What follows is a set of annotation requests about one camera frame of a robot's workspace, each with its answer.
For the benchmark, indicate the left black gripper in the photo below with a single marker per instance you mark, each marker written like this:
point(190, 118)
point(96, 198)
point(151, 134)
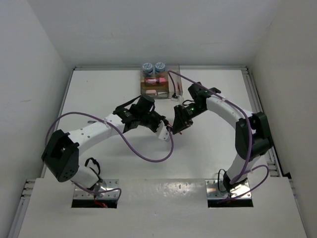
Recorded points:
point(159, 117)

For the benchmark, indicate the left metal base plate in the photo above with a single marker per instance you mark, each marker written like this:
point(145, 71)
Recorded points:
point(104, 189)

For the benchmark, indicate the metal base plate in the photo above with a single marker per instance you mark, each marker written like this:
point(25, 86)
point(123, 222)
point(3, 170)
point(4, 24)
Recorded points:
point(217, 191)
point(104, 189)

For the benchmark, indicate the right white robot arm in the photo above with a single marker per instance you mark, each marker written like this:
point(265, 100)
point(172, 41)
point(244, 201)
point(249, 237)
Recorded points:
point(252, 133)

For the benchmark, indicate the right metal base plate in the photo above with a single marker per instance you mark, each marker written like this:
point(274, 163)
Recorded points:
point(217, 191)

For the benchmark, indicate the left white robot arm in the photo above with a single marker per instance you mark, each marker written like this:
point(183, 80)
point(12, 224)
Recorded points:
point(63, 149)

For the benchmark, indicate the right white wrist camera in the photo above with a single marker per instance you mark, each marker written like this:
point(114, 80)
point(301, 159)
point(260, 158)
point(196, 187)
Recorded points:
point(177, 98)

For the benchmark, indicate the transparent tiered desk organizer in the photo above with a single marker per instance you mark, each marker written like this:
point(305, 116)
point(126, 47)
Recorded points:
point(158, 87)

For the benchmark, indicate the blue tape roll stack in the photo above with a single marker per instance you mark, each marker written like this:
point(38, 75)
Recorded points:
point(147, 70)

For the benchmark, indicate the pink cap glue stick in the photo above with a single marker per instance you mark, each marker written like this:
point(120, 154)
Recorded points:
point(155, 81)

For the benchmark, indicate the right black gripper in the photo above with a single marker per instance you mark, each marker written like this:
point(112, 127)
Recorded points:
point(181, 119)

